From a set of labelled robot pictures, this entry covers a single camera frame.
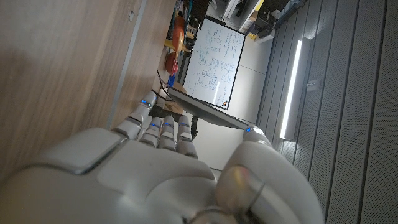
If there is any ceiling light strip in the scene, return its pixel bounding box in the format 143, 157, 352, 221
279, 39, 303, 140

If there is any black computer monitor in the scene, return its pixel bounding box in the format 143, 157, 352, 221
167, 86, 250, 131

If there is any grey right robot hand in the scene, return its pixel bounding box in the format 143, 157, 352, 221
0, 90, 326, 224

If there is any white whiteboard with writing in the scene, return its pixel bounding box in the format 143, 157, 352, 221
182, 17, 246, 110

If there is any red bowl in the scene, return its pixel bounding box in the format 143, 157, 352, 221
164, 52, 180, 76

